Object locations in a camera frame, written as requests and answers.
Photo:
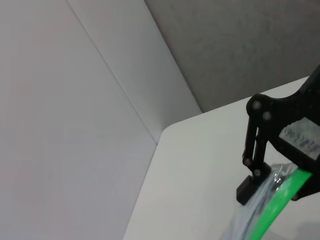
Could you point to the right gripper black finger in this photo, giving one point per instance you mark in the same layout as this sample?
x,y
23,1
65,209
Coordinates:
x,y
311,187

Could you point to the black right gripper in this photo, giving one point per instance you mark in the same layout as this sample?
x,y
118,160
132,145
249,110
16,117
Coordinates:
x,y
282,110

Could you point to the clear document bag green zip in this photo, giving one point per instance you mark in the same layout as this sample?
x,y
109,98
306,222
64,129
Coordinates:
x,y
277,200

